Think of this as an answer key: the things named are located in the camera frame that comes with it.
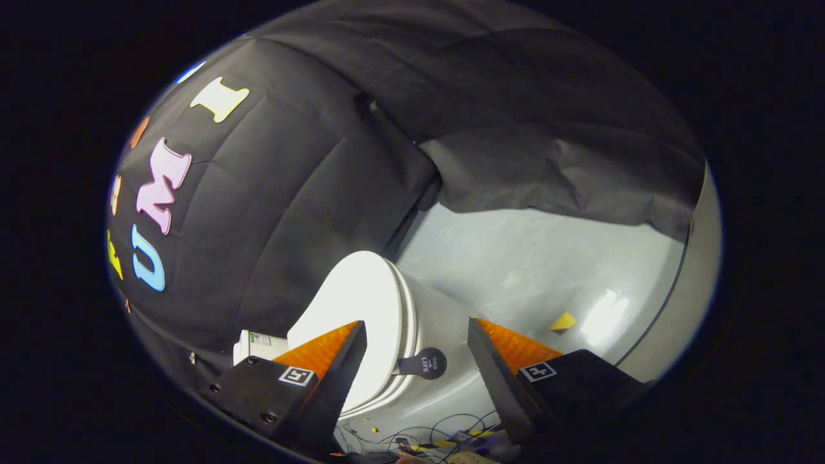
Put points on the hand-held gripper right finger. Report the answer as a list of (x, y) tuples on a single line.
[(496, 386)]

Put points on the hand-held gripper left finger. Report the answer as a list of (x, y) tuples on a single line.
[(341, 386)]

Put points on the black round lid lift tab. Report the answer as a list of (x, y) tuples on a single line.
[(430, 364)]

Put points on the white toilet body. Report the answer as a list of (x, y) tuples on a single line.
[(445, 328)]

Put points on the yellow wedge piece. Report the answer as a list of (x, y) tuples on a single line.
[(562, 321)]

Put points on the black backdrop cloth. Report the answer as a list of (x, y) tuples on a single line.
[(271, 193)]

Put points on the plain black cloth panel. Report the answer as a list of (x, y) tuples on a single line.
[(515, 96)]

